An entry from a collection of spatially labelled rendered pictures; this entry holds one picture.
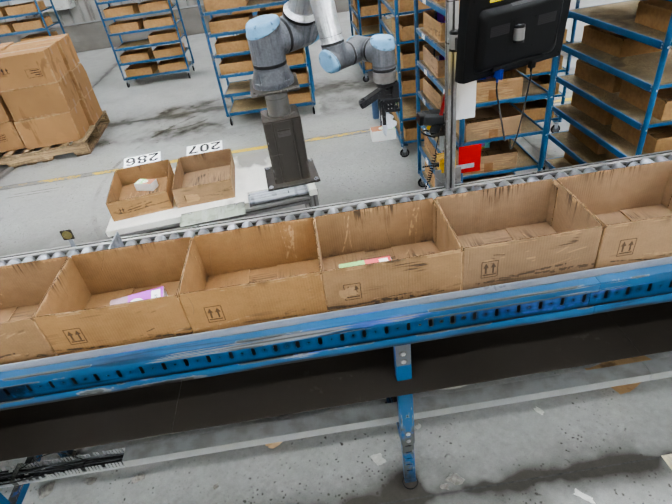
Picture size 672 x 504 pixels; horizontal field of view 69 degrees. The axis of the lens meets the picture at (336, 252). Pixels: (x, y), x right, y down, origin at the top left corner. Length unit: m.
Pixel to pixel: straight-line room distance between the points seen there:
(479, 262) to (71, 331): 1.14
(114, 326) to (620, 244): 1.43
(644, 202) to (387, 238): 0.88
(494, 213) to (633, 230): 0.41
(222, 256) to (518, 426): 1.40
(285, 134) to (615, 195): 1.38
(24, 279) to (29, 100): 4.18
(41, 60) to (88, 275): 4.14
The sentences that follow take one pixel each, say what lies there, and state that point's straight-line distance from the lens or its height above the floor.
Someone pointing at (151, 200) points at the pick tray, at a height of 0.82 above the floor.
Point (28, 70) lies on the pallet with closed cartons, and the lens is 5.82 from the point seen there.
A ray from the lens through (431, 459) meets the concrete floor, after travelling 2.16.
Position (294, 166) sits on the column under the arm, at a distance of 2.41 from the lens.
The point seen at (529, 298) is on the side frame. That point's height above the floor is 0.89.
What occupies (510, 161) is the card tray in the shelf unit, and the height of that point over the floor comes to 0.59.
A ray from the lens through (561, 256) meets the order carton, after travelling 1.51.
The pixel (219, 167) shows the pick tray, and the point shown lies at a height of 0.76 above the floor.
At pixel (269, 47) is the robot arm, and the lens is 2.24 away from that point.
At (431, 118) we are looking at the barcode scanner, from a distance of 2.14.
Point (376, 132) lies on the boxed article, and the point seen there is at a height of 1.06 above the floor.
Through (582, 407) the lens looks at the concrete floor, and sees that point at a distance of 2.40.
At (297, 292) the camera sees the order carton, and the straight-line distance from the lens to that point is 1.35.
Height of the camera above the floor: 1.85
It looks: 35 degrees down
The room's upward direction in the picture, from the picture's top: 9 degrees counter-clockwise
